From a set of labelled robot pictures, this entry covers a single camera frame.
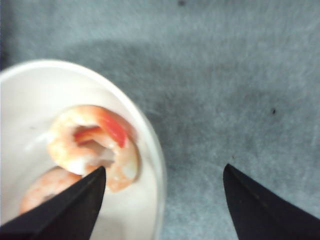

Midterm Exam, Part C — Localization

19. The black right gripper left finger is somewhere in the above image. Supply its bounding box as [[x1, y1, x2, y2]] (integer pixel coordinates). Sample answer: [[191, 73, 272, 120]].
[[0, 166, 106, 240]]

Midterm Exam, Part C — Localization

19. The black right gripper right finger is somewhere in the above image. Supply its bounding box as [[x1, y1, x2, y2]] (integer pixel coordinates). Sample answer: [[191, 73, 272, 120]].
[[223, 164, 320, 240]]

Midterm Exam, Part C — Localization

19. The orange cooked shrimp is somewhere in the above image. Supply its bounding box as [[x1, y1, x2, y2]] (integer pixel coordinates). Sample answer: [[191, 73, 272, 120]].
[[47, 105, 139, 193]]

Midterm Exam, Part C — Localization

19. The cream ribbed bowl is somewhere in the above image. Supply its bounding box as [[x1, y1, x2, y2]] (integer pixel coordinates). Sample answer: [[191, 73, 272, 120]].
[[0, 60, 167, 240]]

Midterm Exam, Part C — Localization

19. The pale cooked shrimp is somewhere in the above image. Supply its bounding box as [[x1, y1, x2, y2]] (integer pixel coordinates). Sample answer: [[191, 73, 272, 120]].
[[19, 166, 82, 215]]

